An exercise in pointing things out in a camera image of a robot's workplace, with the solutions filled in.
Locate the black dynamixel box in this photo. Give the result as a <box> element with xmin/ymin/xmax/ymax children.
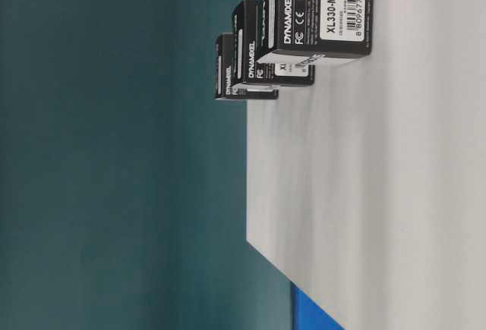
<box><xmin>214</xmin><ymin>33</ymin><xmax>278</xmax><ymax>100</ymax></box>
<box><xmin>257</xmin><ymin>0</ymin><xmax>373</xmax><ymax>66</ymax></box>
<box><xmin>232</xmin><ymin>0</ymin><xmax>315</xmax><ymax>90</ymax></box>

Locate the white base board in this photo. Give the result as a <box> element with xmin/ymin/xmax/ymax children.
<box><xmin>246</xmin><ymin>0</ymin><xmax>485</xmax><ymax>329</ymax></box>

